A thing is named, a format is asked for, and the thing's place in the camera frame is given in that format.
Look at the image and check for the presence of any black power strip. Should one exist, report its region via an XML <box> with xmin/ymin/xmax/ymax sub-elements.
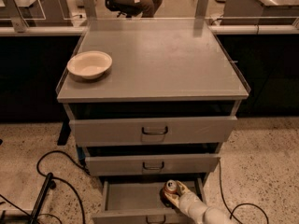
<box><xmin>28</xmin><ymin>173</ymin><xmax>53</xmax><ymax>224</ymax></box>

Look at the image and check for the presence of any grey drawer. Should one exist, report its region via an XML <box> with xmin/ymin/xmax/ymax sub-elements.
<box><xmin>64</xmin><ymin>100</ymin><xmax>241</xmax><ymax>147</ymax></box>
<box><xmin>92</xmin><ymin>173</ymin><xmax>208</xmax><ymax>224</ymax></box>
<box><xmin>86</xmin><ymin>144</ymin><xmax>220</xmax><ymax>176</ymax></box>

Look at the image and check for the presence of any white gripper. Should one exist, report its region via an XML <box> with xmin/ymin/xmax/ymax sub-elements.
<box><xmin>164</xmin><ymin>180</ymin><xmax>207</xmax><ymax>222</ymax></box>

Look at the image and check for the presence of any grey middle drawer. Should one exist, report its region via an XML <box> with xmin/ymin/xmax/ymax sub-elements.
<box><xmin>86</xmin><ymin>144</ymin><xmax>220</xmax><ymax>176</ymax></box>

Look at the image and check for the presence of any grey top drawer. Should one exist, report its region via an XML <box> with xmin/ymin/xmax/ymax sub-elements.
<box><xmin>64</xmin><ymin>100</ymin><xmax>241</xmax><ymax>147</ymax></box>

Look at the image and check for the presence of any grey bottom drawer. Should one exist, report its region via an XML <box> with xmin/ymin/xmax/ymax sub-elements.
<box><xmin>92</xmin><ymin>173</ymin><xmax>208</xmax><ymax>224</ymax></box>

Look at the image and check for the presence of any black floor cable left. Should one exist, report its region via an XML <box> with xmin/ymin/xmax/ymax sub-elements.
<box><xmin>0</xmin><ymin>150</ymin><xmax>92</xmax><ymax>224</ymax></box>

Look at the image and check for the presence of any black floor cable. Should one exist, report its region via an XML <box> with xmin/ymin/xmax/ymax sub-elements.
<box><xmin>0</xmin><ymin>150</ymin><xmax>92</xmax><ymax>224</ymax></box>
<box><xmin>217</xmin><ymin>161</ymin><xmax>269</xmax><ymax>224</ymax></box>

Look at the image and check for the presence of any red coke can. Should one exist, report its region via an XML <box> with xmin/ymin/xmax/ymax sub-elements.
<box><xmin>160</xmin><ymin>180</ymin><xmax>178</xmax><ymax>202</ymax></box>

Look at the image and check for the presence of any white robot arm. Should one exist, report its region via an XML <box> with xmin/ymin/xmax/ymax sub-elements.
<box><xmin>163</xmin><ymin>180</ymin><xmax>234</xmax><ymax>224</ymax></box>

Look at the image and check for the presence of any grey drawer cabinet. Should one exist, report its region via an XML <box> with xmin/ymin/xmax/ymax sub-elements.
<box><xmin>55</xmin><ymin>18</ymin><xmax>251</xmax><ymax>224</ymax></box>

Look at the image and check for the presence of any white paper bowl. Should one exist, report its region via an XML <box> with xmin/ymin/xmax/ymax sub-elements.
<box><xmin>67</xmin><ymin>51</ymin><xmax>112</xmax><ymax>79</ymax></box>

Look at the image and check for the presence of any clear acrylic barrier panel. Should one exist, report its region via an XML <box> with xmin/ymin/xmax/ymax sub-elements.
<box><xmin>0</xmin><ymin>0</ymin><xmax>87</xmax><ymax>33</ymax></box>

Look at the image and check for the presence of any black floor cable right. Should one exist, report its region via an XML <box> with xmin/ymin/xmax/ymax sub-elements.
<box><xmin>217</xmin><ymin>161</ymin><xmax>269</xmax><ymax>224</ymax></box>

